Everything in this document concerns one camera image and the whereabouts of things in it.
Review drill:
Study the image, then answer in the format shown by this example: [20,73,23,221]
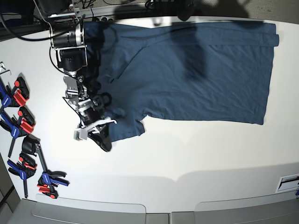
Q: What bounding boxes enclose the black white gripper body image-left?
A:
[77,106,117,134]

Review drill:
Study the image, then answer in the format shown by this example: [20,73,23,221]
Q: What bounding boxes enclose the dark blue T-shirt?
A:
[85,22,279,141]

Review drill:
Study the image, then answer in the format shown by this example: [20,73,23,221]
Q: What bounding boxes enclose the blue red bar clamp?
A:
[0,77,29,113]
[36,143,69,199]
[0,106,35,158]
[7,152,37,198]

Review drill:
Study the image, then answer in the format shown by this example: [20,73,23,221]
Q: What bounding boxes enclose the bottom blue red bar clamp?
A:
[36,143,69,199]

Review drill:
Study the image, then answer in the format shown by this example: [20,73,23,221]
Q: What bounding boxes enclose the top blue red bar clamp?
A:
[0,77,29,113]

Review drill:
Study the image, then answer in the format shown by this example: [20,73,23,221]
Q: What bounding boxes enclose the grey left chair back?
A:
[8,199,170,224]

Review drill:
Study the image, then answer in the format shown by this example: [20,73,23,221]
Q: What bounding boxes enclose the grey chair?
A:
[8,199,170,224]
[170,193,299,224]

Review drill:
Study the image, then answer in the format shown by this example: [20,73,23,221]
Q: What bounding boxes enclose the metal hex key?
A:
[0,62,11,75]

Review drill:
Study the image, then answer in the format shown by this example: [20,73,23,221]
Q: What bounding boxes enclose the white slotted label plate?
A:
[276,174,299,193]

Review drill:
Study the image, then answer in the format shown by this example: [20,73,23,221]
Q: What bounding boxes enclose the grey right chair back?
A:
[170,193,299,224]

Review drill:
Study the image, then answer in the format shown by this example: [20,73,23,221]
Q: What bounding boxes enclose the aluminium rail with cables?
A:
[70,0,178,23]

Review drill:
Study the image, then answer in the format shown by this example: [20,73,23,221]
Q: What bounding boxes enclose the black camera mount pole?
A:
[177,0,198,21]

